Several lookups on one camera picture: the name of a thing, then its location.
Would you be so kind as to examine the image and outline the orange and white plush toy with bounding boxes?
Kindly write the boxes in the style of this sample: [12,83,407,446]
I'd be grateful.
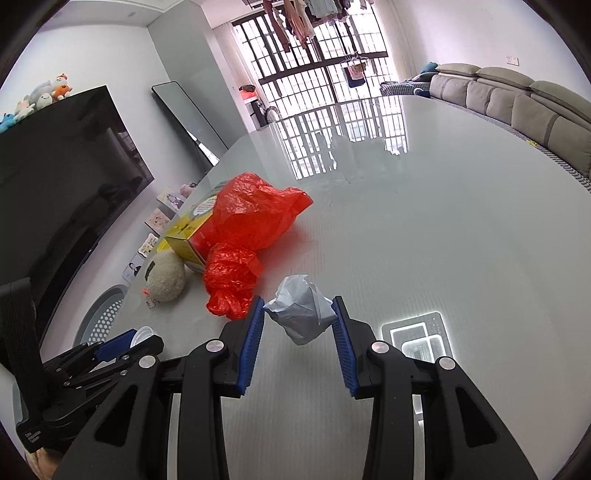
[51,73,74,101]

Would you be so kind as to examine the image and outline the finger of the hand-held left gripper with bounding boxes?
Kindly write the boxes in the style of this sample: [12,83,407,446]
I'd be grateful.
[60,336,165,398]
[44,329,139,371]

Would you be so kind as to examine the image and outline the pale cartoon picture frame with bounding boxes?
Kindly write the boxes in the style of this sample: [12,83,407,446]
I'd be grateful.
[144,208,171,236]

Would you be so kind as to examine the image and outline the large black television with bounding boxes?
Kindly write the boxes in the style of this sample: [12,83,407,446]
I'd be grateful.
[0,84,155,352]

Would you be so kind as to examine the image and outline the checked blanket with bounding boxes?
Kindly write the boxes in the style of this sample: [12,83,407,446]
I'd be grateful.
[379,76,432,97]

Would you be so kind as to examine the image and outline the yellow cardboard box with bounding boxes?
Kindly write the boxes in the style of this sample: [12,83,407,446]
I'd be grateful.
[164,182,223,274]

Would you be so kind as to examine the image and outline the small hanging clothes rack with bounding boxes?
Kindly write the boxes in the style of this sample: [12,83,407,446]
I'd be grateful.
[341,54,371,89]

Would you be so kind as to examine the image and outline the black-framed standing mirror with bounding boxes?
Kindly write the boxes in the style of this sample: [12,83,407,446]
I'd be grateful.
[151,80,229,168]

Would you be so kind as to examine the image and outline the grey shark plush toy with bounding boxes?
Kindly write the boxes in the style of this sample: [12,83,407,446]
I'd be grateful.
[23,80,58,110]

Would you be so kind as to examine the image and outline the red plastic bag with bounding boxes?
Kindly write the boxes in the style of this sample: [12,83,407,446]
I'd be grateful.
[204,172,314,321]

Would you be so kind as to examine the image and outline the grey plastic bag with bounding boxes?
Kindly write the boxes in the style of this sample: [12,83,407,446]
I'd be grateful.
[262,274,339,346]

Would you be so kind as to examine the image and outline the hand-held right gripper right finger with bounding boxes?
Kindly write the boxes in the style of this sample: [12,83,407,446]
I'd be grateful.
[331,295,539,480]

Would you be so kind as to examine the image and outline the figure photo picture frame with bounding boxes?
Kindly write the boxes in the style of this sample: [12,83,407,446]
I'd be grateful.
[157,187,185,212]

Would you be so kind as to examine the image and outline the black window grille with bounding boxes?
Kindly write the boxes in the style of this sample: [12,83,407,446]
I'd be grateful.
[231,9,393,132]

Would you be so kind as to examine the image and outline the grey sectional sofa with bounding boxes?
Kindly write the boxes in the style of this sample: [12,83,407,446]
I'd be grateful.
[429,63,591,192]

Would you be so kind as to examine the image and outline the beige plush ball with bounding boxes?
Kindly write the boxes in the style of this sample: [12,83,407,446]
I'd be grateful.
[144,253,187,304]

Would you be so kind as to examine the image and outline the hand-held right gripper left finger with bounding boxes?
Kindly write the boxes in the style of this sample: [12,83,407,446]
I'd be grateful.
[53,295,266,480]

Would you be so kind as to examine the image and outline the row of hanging laundry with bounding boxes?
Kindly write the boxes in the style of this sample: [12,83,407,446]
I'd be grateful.
[263,0,376,54]

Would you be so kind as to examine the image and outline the portrait picture frame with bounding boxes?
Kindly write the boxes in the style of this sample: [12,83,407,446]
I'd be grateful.
[121,253,147,282]

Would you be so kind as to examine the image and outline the person's left forearm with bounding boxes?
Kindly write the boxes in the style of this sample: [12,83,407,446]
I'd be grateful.
[24,449,63,480]

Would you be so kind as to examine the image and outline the grey perforated laundry basket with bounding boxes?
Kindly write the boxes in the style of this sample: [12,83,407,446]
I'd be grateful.
[73,285,126,347]

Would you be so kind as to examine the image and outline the comic panel picture frame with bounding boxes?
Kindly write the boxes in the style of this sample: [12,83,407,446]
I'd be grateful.
[137,233,160,258]

